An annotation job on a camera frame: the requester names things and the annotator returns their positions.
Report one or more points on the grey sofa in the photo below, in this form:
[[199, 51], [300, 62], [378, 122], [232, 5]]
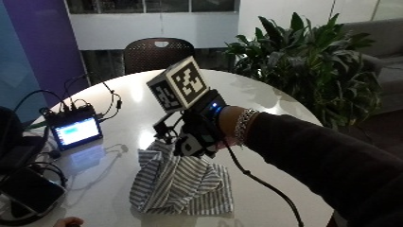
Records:
[[384, 41]]

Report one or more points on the black tablet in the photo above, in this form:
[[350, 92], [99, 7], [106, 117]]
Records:
[[31, 190]]

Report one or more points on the black bag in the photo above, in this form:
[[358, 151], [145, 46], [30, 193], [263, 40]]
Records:
[[15, 142]]

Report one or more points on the grey striped cloth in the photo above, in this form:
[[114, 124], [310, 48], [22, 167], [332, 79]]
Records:
[[180, 186]]

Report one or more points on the green leafy plant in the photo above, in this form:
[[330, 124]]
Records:
[[310, 66]]

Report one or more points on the dark perforated chair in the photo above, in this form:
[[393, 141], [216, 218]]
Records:
[[157, 56]]

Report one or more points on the small screen device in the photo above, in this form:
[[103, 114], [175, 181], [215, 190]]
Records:
[[78, 130]]

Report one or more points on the white marker cube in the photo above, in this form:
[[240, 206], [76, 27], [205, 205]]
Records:
[[185, 82]]

